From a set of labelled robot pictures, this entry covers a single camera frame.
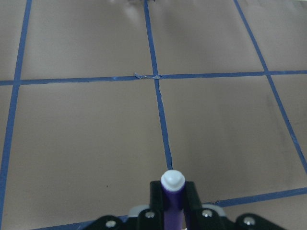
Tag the purple pen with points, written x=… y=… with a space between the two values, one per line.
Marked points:
x=173 y=183

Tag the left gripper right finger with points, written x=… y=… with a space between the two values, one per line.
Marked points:
x=191 y=206

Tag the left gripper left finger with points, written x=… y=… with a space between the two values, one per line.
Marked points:
x=157 y=202

